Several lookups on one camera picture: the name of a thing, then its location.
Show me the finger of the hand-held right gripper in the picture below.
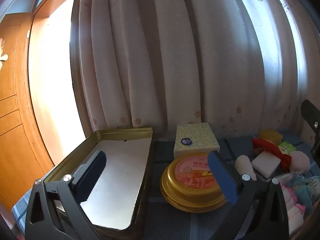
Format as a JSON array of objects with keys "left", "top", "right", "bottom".
[{"left": 301, "top": 99, "right": 320, "bottom": 155}]

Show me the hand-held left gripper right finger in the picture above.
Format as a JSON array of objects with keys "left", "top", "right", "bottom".
[{"left": 207, "top": 151, "right": 290, "bottom": 240}]

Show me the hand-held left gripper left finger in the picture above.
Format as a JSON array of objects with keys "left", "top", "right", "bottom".
[{"left": 24, "top": 150, "right": 107, "bottom": 240}]

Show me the rectangular gold metal tray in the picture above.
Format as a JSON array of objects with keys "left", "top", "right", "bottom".
[{"left": 44, "top": 127, "right": 154, "bottom": 240}]

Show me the green white tissue pack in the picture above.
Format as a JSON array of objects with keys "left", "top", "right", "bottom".
[{"left": 278, "top": 142, "right": 293, "bottom": 154}]

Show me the yellow sponge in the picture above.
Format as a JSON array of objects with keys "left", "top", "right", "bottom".
[{"left": 257, "top": 129, "right": 283, "bottom": 144}]

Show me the pink knitted cloth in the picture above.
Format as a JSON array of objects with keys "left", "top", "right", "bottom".
[{"left": 290, "top": 151, "right": 310, "bottom": 172}]

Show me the red pouch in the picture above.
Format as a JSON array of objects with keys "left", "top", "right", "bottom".
[{"left": 251, "top": 137, "right": 292, "bottom": 172}]

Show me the round gold tin pink lid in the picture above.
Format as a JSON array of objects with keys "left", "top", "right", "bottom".
[{"left": 160, "top": 152, "right": 228, "bottom": 209}]

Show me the white foam block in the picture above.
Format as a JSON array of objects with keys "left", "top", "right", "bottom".
[{"left": 251, "top": 152, "right": 282, "bottom": 179}]

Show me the yellow dotted tissue box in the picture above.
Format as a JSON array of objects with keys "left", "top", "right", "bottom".
[{"left": 173, "top": 122, "right": 220, "bottom": 160}]

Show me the wooden door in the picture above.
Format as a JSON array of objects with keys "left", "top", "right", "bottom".
[{"left": 0, "top": 12, "right": 55, "bottom": 205}]

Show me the pale floral curtain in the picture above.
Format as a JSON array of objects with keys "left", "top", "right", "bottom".
[{"left": 71, "top": 0, "right": 320, "bottom": 140}]

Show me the white character door ornament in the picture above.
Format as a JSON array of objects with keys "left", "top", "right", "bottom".
[{"left": 0, "top": 38, "right": 9, "bottom": 70}]

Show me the dark window frame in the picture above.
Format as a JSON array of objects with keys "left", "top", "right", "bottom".
[{"left": 69, "top": 0, "right": 87, "bottom": 137}]

